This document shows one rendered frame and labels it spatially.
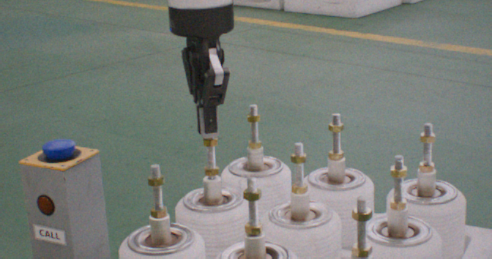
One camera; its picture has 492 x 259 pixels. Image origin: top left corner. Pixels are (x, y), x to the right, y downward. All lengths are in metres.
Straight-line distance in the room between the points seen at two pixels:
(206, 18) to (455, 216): 0.38
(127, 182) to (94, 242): 0.72
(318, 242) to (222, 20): 0.27
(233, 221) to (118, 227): 0.61
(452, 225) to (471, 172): 0.78
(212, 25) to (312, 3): 2.68
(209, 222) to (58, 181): 0.19
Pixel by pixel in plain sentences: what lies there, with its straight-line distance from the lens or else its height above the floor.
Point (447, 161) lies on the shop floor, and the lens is 1.82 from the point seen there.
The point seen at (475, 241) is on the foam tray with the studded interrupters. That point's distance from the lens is 1.06.
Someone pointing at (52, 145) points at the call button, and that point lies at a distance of 1.00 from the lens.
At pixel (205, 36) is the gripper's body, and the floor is 0.47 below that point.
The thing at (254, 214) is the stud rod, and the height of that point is 0.30.
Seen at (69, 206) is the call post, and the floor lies 0.26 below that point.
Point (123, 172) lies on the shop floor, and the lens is 1.81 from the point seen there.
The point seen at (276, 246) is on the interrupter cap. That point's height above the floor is 0.25.
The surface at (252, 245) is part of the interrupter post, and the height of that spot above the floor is 0.27.
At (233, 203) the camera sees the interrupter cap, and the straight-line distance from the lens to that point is 0.97.
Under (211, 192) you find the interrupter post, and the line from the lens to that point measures 0.98.
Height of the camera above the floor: 0.65
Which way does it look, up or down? 18 degrees down
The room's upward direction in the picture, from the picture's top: 3 degrees counter-clockwise
